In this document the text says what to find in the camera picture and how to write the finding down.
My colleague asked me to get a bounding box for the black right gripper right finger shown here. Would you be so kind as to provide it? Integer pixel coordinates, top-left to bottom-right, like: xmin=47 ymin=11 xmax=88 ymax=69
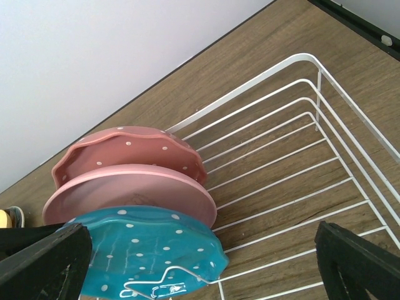
xmin=314 ymin=221 xmax=399 ymax=299

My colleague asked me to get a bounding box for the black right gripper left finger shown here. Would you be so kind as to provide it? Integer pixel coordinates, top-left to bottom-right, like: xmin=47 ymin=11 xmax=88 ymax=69
xmin=1 ymin=223 xmax=93 ymax=299

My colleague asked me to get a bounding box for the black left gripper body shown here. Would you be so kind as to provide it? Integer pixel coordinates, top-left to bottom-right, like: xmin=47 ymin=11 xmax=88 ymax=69
xmin=1 ymin=223 xmax=64 ymax=259

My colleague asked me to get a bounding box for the dark striped rim plate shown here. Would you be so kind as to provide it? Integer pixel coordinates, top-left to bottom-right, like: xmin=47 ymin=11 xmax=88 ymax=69
xmin=5 ymin=206 xmax=25 ymax=228

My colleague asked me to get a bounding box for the teal plate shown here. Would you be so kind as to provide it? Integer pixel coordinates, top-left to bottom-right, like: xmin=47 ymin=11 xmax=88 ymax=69
xmin=69 ymin=206 xmax=229 ymax=299

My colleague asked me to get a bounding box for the light pink plate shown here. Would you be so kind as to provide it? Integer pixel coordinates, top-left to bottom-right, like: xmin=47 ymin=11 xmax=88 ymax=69
xmin=42 ymin=164 xmax=217 ymax=227

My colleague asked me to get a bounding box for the yellow plate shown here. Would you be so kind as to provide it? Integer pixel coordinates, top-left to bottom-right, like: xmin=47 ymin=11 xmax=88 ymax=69
xmin=0 ymin=209 xmax=13 ymax=229

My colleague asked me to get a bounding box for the dark pink scalloped plate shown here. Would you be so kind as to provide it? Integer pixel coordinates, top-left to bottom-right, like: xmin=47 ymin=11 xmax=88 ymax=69
xmin=52 ymin=126 xmax=207 ymax=189

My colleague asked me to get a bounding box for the white wire dish rack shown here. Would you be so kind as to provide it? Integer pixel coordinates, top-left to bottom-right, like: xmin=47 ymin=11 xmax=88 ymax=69
xmin=129 ymin=59 xmax=399 ymax=299

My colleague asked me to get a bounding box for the black front mounting rail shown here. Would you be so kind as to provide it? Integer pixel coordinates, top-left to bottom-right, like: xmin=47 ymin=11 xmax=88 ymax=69
xmin=308 ymin=0 xmax=399 ymax=61

